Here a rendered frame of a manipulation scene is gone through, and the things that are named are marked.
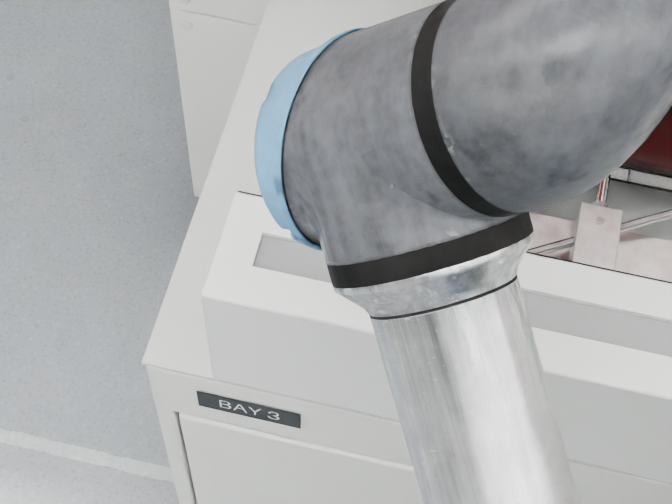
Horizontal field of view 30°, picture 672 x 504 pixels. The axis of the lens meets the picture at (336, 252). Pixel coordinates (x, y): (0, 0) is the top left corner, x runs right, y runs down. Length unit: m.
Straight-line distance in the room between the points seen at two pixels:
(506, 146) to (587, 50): 0.06
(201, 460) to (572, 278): 0.44
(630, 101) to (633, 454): 0.45
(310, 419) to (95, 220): 1.10
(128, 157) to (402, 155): 1.57
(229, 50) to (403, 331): 1.06
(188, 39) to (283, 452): 0.73
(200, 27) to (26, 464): 0.70
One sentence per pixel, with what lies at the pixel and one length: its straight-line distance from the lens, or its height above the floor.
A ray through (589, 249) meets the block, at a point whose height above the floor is 0.91.
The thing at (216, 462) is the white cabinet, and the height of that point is 0.64.
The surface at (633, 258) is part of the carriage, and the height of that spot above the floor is 0.88.
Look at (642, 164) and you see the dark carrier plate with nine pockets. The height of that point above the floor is 0.90.
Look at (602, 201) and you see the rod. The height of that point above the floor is 0.90.
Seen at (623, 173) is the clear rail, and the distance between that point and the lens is 1.07.
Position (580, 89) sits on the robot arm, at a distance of 0.59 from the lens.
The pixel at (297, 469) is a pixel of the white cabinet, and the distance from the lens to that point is 1.16.
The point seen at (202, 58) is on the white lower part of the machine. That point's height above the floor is 0.43.
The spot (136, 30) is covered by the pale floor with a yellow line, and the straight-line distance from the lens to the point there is 2.34.
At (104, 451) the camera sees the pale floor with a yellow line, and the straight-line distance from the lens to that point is 1.91.
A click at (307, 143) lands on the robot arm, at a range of 0.66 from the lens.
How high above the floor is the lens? 1.75
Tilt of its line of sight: 59 degrees down
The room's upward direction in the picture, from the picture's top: 3 degrees clockwise
